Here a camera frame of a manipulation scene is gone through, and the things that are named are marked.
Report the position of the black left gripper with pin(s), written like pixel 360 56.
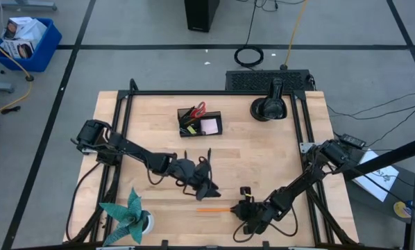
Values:
pixel 200 175

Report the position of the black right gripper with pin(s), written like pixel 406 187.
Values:
pixel 252 213

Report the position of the pink sticky note pad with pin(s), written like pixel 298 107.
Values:
pixel 210 126

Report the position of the red grey scissors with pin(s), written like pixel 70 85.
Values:
pixel 197 112

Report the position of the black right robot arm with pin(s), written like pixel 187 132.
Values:
pixel 297 185

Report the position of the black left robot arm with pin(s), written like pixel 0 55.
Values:
pixel 134 151

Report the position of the black mesh desk organizer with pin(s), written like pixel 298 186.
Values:
pixel 211 114

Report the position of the white plant pot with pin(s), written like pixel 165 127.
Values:
pixel 151 222

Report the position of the white light bar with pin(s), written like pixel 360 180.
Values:
pixel 308 248
pixel 115 248

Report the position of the green leafy plant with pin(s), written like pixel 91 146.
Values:
pixel 127 217

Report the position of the black perforated metal case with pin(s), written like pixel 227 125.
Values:
pixel 249 80

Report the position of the black power adapter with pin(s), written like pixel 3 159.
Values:
pixel 352 140

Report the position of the white paper sheet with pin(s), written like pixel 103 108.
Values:
pixel 377 184

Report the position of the black diagonal support beam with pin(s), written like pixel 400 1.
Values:
pixel 384 159

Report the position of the yellow round object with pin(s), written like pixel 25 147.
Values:
pixel 400 209

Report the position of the black computer tower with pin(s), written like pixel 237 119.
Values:
pixel 200 15

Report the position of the blue plastic bin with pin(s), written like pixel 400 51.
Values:
pixel 46 52

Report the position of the white printed carton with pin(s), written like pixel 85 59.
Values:
pixel 16 48
pixel 27 29

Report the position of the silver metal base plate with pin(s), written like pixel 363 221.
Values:
pixel 85 151
pixel 305 147

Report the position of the black aluminium frame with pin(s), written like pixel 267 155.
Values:
pixel 211 92

